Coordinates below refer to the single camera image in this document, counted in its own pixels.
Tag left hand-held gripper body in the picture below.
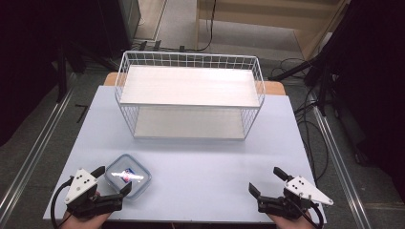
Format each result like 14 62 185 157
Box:
64 168 124 219

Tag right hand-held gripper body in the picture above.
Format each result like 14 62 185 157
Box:
257 176 335 221

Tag clear plastic lidded container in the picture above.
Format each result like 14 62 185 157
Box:
104 154 153 201

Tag white wire shelf rack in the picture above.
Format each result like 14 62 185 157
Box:
114 50 267 141

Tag person's right hand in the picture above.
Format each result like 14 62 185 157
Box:
267 212 317 229

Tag person's left hand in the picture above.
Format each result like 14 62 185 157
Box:
59 210 113 229

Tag black L-shaped bar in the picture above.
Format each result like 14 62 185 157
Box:
75 103 91 124

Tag black metal stand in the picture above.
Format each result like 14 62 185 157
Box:
267 53 340 117
55 39 119 103

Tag black power plugs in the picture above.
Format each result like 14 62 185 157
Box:
137 39 187 53

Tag dark cabinet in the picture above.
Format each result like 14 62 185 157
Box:
96 0 142 59

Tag light wooden furniture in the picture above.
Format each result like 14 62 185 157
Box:
195 0 350 61

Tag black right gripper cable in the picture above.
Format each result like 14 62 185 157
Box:
309 201 326 229

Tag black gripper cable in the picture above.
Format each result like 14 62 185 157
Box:
309 201 326 229
50 177 75 229

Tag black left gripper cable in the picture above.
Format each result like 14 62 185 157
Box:
50 177 75 229

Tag metal floor rail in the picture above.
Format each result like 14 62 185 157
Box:
312 106 373 229
0 88 75 220

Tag black floor cables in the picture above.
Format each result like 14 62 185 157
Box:
293 83 330 186

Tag black hanging cable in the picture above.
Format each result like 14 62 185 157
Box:
190 0 218 53

